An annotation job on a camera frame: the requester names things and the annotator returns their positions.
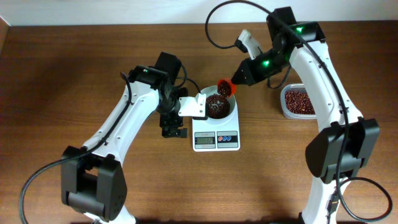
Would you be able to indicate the red beans in container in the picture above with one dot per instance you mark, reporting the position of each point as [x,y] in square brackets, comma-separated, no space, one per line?
[298,103]

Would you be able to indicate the red beans in bowl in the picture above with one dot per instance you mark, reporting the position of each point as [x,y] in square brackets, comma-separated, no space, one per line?
[218,106]

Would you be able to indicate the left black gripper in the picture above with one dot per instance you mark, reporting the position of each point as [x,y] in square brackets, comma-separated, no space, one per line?
[171,123]

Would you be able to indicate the orange measuring scoop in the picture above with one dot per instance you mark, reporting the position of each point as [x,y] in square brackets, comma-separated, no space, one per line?
[226,88]

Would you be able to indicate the white digital kitchen scale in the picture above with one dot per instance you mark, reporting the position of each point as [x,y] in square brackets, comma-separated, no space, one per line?
[213,135]

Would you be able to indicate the white bowl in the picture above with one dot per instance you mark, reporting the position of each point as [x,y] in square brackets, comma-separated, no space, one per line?
[211,90]

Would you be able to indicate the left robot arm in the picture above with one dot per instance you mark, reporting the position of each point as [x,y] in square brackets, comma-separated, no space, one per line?
[93,182]

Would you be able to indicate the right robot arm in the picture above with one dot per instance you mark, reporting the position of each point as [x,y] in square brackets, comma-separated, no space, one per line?
[345,140]

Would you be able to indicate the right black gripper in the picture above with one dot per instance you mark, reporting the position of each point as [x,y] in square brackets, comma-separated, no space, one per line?
[249,72]

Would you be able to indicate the clear plastic container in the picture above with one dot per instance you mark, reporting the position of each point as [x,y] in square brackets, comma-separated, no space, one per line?
[286,112]

